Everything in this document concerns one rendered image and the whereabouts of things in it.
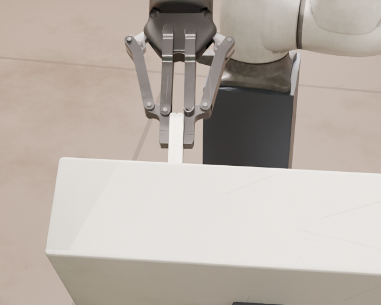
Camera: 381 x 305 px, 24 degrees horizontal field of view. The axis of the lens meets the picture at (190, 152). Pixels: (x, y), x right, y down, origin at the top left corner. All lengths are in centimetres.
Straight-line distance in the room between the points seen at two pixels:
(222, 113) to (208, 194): 132
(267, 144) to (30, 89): 135
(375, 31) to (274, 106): 28
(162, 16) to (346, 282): 47
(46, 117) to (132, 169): 233
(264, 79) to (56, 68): 147
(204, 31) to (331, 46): 88
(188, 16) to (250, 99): 93
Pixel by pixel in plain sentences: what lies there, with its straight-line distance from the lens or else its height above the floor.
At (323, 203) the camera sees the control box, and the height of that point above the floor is 119.
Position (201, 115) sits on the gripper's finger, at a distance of 97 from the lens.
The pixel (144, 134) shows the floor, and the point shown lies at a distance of 287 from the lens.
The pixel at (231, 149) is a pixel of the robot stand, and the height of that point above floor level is 44.
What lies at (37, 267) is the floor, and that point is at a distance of 240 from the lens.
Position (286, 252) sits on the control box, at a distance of 64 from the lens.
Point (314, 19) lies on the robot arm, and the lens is 185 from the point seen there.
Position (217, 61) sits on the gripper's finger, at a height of 111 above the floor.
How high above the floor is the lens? 159
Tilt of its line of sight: 35 degrees down
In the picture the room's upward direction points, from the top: straight up
